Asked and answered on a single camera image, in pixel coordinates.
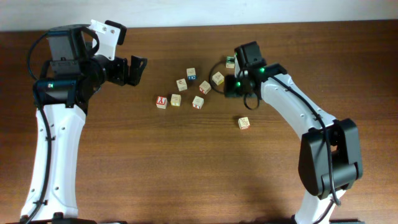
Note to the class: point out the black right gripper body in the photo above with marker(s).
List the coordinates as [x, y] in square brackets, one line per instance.
[234, 87]

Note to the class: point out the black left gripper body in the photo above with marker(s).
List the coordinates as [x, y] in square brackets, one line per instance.
[117, 72]

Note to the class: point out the yellow sided wooden block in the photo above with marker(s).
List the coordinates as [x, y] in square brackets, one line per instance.
[218, 78]

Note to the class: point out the green Z wooden block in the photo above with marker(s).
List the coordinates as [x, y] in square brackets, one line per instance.
[230, 62]

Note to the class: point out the red X wooden block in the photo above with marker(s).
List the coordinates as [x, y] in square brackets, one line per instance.
[205, 87]

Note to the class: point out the red bottom wooden block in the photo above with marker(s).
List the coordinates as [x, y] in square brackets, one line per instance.
[198, 102]

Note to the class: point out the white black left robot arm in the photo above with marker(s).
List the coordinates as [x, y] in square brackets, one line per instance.
[83, 57]

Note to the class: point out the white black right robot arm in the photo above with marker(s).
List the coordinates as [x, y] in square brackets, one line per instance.
[330, 159]

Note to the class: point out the red Y wooden block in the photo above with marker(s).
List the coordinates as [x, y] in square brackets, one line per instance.
[161, 102]

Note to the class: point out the plain wooden picture block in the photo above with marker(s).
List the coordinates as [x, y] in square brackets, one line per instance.
[181, 84]

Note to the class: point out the yellow bottom wooden block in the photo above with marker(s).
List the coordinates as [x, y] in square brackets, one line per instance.
[175, 100]

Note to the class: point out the blue letter wooden block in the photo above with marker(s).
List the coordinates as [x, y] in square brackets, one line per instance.
[191, 74]

